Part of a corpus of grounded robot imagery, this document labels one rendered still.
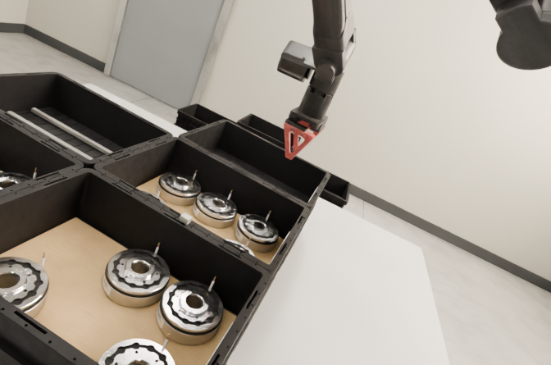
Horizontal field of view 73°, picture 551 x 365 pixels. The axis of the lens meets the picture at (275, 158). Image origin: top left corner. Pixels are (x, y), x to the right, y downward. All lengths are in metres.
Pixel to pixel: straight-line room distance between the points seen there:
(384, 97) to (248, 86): 1.29
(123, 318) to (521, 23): 0.67
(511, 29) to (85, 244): 0.73
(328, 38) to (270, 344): 0.63
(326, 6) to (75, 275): 0.58
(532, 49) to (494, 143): 3.20
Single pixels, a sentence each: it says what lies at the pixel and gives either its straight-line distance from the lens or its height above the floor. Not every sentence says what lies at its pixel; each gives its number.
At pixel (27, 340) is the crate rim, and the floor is 0.92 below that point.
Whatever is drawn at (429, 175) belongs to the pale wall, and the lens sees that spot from 3.74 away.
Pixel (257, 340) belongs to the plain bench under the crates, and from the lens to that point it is 0.88.
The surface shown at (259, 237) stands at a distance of 0.86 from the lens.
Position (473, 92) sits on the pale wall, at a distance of 3.63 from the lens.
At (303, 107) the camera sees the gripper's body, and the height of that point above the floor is 1.17.
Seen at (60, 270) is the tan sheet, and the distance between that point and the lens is 0.71.
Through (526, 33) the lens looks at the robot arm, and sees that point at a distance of 0.56.
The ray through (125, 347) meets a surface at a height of 0.86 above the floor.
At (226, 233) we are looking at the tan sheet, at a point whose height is 0.83.
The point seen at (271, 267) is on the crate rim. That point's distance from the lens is 0.68.
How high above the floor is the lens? 1.33
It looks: 21 degrees down
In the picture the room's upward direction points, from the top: 24 degrees clockwise
